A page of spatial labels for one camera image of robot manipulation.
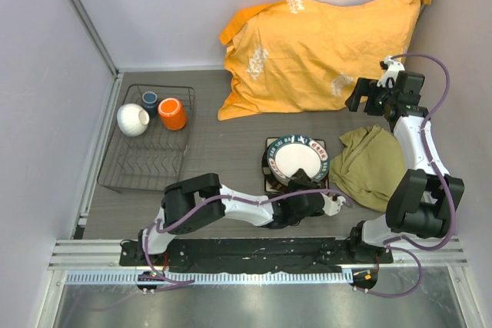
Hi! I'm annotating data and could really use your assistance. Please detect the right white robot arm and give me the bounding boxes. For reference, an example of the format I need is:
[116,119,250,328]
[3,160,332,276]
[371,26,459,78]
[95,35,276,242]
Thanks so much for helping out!
[345,71,464,263]

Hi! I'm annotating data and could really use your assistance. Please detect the square floral plate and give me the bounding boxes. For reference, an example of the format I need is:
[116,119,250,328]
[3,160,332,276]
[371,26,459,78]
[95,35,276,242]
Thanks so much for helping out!
[265,137,328,188]

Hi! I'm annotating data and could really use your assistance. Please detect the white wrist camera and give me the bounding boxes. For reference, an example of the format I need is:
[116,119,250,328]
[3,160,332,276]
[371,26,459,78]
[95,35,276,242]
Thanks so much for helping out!
[322,194,347,217]
[377,56,405,89]

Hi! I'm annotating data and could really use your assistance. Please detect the white round plate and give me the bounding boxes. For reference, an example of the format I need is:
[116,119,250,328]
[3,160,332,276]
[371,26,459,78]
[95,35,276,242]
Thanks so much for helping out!
[266,134,329,185]

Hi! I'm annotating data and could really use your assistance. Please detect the black wire dish rack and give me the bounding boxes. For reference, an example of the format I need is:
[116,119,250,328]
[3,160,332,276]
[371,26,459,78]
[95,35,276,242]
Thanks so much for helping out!
[98,84,195,192]

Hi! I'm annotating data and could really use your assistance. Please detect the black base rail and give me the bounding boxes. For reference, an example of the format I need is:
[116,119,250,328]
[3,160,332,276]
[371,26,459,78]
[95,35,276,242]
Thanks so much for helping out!
[118,236,393,275]

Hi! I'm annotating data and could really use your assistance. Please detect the blue cup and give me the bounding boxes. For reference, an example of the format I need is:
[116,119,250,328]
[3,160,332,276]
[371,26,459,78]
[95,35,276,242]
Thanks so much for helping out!
[141,91,159,118]

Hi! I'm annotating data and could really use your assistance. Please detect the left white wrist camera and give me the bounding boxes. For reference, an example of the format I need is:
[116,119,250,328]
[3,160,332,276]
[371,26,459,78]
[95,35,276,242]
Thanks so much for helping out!
[322,194,347,217]

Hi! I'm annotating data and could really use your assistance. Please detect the black rimmed round plate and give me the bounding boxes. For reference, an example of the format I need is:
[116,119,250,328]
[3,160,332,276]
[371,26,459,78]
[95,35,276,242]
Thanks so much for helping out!
[261,147,287,194]

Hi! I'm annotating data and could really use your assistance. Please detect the orange cup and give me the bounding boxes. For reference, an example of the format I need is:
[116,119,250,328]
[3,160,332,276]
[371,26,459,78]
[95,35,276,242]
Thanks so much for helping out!
[158,98,188,131]

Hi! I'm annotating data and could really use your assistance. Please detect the white ribbed bowl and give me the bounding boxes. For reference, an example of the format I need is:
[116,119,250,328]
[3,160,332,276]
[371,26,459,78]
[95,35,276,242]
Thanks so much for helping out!
[117,103,150,137]

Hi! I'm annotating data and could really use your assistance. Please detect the orange pillowcase cloth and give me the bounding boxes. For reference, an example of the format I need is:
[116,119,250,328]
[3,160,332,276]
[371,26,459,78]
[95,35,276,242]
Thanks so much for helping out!
[218,0,431,121]

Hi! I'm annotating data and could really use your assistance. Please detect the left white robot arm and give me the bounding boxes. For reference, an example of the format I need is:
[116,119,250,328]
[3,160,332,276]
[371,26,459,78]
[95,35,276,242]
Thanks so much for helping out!
[136,173,330,266]

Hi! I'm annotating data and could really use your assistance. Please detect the olive green cloth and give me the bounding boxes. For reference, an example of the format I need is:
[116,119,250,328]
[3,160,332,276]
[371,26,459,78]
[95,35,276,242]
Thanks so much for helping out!
[329,124,407,213]

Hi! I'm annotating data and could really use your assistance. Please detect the white cable duct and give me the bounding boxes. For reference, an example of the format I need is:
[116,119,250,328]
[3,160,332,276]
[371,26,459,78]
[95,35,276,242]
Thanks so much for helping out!
[65,269,353,285]

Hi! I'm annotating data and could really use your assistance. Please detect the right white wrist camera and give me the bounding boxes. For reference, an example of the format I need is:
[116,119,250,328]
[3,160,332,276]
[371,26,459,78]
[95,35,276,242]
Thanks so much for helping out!
[377,56,405,89]

